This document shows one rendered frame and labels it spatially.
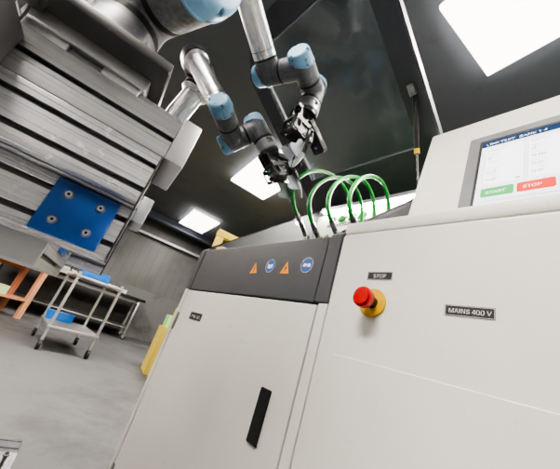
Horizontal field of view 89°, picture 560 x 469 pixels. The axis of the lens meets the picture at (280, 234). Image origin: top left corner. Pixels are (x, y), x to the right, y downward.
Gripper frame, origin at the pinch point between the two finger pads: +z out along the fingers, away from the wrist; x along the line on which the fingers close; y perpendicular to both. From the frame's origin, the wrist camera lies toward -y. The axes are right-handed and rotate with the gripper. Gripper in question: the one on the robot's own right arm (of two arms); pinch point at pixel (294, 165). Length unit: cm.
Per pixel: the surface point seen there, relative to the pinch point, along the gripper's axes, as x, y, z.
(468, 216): 47, -3, 24
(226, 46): -137, 12, -166
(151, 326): -700, -234, 84
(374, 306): 34, -3, 41
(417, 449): 43, -3, 59
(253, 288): -3.8, -3.1, 39.1
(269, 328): 7.7, -3.1, 48.7
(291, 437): 22, -3, 66
